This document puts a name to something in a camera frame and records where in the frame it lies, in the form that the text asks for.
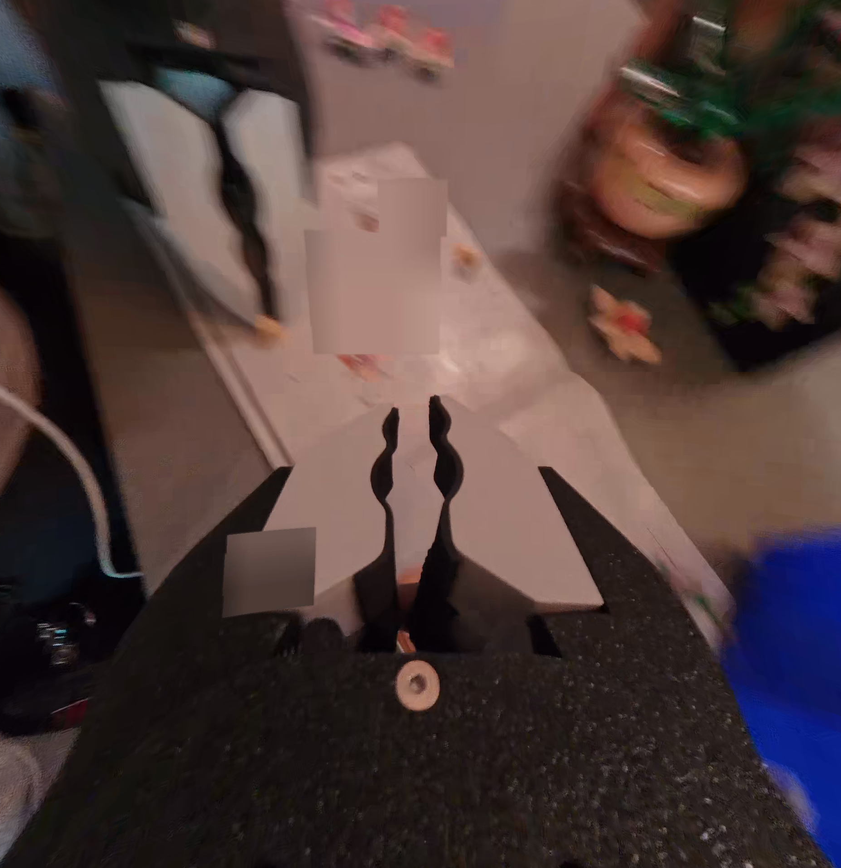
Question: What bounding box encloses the brick building instruction booklet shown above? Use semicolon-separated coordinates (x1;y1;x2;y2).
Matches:
217;141;733;614

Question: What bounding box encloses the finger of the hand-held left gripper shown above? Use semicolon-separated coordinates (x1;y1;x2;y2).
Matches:
98;80;279;330
220;88;316;320

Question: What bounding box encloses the blue plastic bin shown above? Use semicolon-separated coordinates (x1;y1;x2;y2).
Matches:
720;525;841;868

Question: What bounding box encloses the black orchid print box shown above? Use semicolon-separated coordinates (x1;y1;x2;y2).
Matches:
671;122;841;373

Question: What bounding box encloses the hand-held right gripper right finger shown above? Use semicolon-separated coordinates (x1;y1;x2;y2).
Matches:
427;395;606;618

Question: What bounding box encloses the white drawstring cord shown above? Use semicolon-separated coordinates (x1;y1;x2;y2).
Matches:
0;376;145;581

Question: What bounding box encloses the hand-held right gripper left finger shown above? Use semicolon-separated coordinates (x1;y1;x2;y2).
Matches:
270;406;402;635

